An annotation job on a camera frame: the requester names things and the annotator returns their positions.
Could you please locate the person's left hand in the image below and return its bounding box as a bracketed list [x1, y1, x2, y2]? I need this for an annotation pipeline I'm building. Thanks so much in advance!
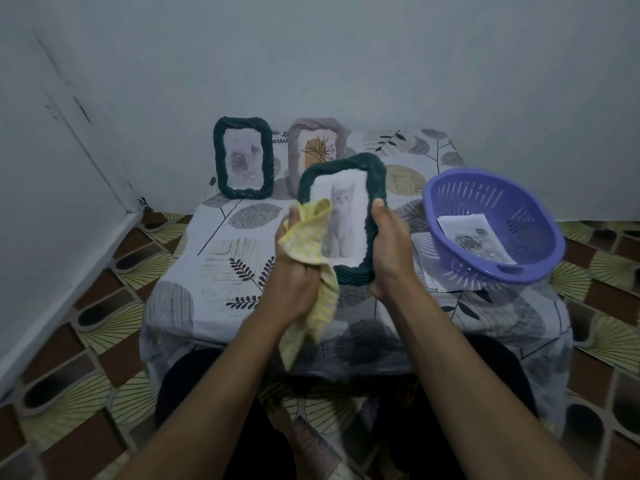
[259, 205, 324, 321]

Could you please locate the person's right hand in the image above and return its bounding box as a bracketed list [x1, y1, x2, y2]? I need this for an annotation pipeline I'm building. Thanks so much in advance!
[369, 198, 419, 302]

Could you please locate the yellow checked cloth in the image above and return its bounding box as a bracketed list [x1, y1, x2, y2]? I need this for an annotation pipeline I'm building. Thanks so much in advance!
[278, 197, 341, 373]

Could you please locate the green frame with cat photo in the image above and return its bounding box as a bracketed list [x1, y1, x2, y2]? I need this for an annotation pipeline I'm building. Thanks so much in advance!
[297, 153, 388, 287]

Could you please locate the person's left forearm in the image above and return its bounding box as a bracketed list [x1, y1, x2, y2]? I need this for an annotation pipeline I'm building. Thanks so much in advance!
[114, 305, 315, 480]

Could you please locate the person's right forearm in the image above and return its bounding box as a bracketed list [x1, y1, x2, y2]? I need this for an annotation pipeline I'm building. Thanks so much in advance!
[382, 275, 592, 480]

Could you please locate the leaf patterned tablecloth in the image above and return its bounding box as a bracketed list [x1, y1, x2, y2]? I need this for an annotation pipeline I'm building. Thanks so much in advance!
[139, 127, 575, 431]

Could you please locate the rose photo print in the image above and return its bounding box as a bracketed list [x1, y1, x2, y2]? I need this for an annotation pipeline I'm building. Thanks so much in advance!
[437, 214, 517, 266]

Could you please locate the purple plastic colander basket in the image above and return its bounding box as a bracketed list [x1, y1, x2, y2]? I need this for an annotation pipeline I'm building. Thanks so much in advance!
[422, 168, 567, 290]

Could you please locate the green frame with flower photo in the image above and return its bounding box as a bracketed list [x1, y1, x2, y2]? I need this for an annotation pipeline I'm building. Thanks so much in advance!
[213, 116, 275, 200]

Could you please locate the grey frame with plant picture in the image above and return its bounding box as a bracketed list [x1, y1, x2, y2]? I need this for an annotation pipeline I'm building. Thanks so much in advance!
[286, 118, 350, 196]

